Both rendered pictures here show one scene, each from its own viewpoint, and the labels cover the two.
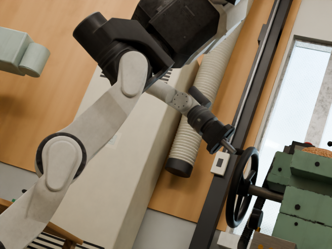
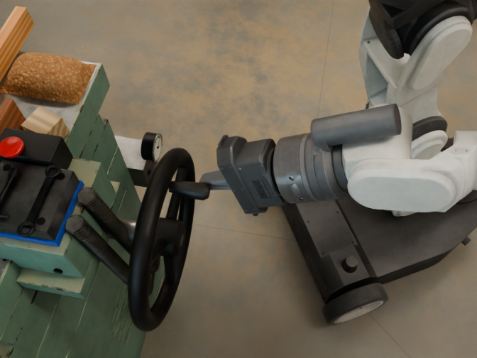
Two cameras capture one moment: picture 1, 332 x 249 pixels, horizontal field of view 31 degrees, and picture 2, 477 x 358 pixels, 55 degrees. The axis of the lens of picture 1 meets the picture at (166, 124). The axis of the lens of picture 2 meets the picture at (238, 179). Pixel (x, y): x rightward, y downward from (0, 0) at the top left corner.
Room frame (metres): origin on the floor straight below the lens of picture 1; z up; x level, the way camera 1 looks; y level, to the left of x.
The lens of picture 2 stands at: (2.32, -0.27, 1.49)
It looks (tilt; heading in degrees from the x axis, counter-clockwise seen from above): 60 degrees down; 168
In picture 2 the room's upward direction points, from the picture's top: straight up
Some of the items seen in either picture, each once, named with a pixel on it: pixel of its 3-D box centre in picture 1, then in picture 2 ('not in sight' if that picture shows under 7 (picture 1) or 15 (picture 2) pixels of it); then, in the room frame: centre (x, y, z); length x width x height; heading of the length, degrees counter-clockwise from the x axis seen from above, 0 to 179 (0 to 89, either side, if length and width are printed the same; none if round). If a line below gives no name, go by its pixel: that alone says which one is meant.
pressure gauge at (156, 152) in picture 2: (255, 223); (150, 148); (1.72, -0.35, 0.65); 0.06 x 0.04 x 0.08; 158
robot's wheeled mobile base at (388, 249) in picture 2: not in sight; (392, 194); (1.72, 0.35, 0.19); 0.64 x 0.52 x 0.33; 98
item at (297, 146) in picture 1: (299, 153); (30, 183); (1.98, -0.47, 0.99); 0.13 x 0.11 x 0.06; 158
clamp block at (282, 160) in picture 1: (294, 173); (47, 212); (1.99, -0.48, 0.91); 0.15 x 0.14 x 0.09; 158
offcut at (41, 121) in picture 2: not in sight; (45, 128); (1.84, -0.48, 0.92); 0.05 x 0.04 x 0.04; 50
